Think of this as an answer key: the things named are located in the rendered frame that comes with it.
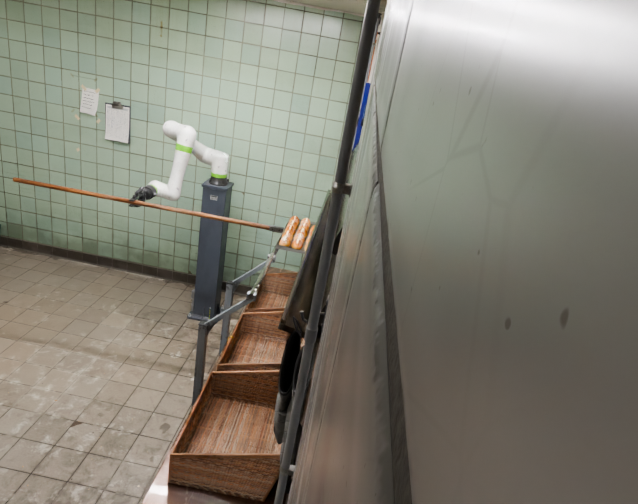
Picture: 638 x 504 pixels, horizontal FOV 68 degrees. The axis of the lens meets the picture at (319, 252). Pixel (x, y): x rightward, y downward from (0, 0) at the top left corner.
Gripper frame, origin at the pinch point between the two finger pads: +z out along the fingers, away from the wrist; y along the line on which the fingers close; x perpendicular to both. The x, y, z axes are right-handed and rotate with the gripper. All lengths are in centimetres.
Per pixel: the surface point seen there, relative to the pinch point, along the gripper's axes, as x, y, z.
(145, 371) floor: -19, 119, 17
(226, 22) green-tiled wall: -16, -116, -125
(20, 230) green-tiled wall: 171, 101, -125
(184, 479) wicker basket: -91, 56, 148
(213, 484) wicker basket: -103, 55, 148
